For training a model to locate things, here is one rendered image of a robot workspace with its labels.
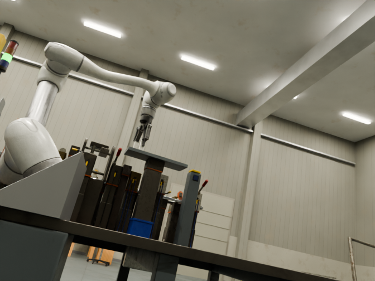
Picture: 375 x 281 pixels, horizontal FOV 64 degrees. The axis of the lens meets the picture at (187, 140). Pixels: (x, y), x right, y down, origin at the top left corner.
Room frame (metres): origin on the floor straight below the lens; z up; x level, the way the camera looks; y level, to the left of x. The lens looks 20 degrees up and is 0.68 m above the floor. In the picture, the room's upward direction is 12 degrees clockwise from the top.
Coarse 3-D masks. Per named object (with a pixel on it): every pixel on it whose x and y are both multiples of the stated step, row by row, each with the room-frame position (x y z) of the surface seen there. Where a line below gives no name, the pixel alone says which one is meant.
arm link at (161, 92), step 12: (84, 60) 1.41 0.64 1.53; (84, 72) 1.45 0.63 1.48; (96, 72) 1.47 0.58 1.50; (108, 72) 1.49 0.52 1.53; (132, 84) 1.50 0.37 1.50; (144, 84) 1.49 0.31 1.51; (156, 84) 1.51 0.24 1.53; (168, 84) 1.49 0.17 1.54; (156, 96) 1.54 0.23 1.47; (168, 96) 1.52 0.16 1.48
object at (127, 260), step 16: (80, 240) 2.56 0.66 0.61; (96, 240) 2.58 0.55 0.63; (128, 256) 2.36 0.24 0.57; (144, 256) 1.57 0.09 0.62; (160, 256) 1.22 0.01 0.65; (176, 256) 1.23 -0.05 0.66; (128, 272) 2.65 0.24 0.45; (160, 272) 1.22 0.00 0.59; (208, 272) 2.87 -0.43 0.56; (224, 272) 2.52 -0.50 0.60; (240, 272) 2.26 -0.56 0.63
